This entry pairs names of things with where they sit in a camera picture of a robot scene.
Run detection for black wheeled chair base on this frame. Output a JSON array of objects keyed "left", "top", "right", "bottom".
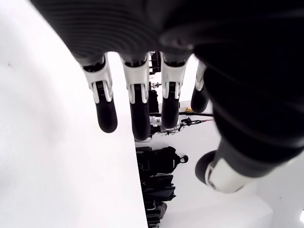
[{"left": 145, "top": 200, "right": 168, "bottom": 228}]

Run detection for black folded bags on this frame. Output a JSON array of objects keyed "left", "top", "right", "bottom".
[{"left": 140, "top": 174, "right": 177, "bottom": 203}]

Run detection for black backpack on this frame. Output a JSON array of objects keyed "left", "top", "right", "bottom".
[{"left": 135, "top": 146, "right": 190, "bottom": 177}]

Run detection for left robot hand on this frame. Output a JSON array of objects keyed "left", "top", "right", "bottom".
[{"left": 29, "top": 0, "right": 304, "bottom": 194}]

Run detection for light metal rack cart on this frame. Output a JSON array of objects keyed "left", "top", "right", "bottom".
[{"left": 149, "top": 50, "right": 162, "bottom": 74}]

